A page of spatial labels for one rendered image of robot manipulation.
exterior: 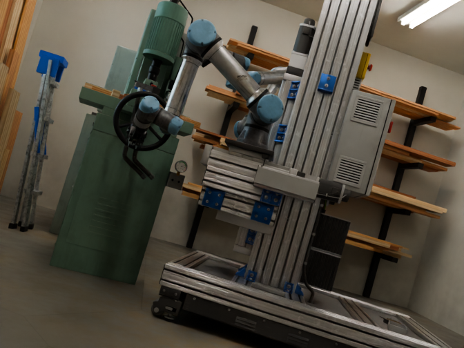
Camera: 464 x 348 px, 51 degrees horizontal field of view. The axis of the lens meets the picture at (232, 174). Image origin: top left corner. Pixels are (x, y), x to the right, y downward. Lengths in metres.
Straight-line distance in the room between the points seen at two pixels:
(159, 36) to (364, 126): 1.19
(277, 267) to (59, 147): 3.22
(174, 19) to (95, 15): 2.58
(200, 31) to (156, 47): 0.69
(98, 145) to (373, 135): 1.35
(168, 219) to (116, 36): 1.93
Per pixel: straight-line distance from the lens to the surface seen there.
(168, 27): 2.76
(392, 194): 5.12
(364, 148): 2.35
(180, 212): 5.01
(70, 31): 5.27
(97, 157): 2.55
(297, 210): 2.33
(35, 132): 3.39
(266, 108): 2.06
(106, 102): 2.57
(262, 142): 2.20
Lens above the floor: 0.54
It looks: 3 degrees up
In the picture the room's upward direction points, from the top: 17 degrees clockwise
